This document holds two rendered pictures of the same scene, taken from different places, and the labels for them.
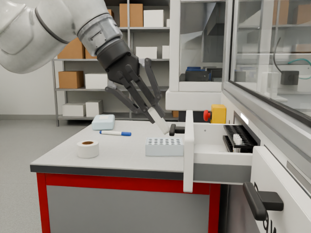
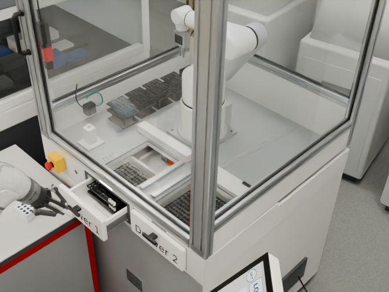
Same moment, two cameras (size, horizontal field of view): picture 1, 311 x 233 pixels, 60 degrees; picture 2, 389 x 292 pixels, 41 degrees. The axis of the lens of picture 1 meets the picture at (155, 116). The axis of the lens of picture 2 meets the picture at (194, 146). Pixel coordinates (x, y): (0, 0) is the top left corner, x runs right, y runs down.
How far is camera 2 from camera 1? 1.66 m
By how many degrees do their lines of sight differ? 54
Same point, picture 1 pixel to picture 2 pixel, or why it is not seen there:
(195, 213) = (77, 236)
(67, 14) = (17, 196)
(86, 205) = (9, 279)
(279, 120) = (144, 207)
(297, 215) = (164, 239)
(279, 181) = (154, 229)
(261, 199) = (152, 238)
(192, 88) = not seen: outside the picture
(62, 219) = not seen: outside the picture
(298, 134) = (156, 216)
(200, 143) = not seen: hidden behind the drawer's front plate
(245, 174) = (124, 217)
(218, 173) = (114, 224)
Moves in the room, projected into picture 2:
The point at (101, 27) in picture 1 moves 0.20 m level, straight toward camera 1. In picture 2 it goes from (35, 190) to (83, 210)
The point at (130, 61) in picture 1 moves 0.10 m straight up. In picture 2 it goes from (47, 194) to (42, 172)
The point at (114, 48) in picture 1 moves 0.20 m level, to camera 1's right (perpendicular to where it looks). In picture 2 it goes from (42, 195) to (84, 167)
